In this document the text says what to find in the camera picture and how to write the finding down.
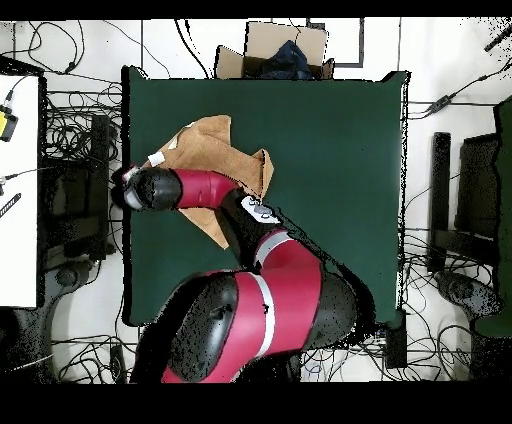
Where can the tan terry towel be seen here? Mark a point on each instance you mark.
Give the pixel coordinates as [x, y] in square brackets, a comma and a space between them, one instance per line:
[208, 148]

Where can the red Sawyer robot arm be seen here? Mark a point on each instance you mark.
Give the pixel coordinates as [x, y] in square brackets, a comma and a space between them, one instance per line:
[280, 300]

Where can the black equipment stand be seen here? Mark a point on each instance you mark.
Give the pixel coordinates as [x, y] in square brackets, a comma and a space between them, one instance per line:
[98, 160]

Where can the black ruler strip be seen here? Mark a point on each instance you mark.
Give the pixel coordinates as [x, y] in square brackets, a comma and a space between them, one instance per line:
[10, 205]

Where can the white desk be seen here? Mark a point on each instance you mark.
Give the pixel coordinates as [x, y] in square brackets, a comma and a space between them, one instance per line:
[18, 240]

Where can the yellow and black device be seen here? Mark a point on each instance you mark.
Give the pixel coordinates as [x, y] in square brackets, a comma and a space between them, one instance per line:
[6, 124]

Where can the brown cardboard box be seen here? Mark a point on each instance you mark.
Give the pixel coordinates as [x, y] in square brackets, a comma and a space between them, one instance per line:
[268, 40]

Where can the dark blue garment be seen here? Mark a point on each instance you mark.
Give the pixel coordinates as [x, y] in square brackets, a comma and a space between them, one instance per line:
[288, 60]

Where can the dark green table cloth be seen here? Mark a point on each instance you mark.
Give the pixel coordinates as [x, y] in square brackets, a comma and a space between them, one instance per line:
[340, 160]

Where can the black upright bar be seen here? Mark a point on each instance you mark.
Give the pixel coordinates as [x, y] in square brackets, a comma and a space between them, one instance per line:
[440, 180]

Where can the black rectangular box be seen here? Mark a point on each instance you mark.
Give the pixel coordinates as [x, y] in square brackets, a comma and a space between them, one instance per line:
[396, 340]

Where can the black power adapter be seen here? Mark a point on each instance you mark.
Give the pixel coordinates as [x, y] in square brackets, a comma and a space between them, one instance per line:
[440, 103]

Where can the dark green fabric cover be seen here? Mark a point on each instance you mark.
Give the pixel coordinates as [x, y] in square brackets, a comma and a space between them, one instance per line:
[504, 200]

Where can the grey pedestal leg foot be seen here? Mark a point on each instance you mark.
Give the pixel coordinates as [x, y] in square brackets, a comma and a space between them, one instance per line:
[460, 288]
[68, 276]

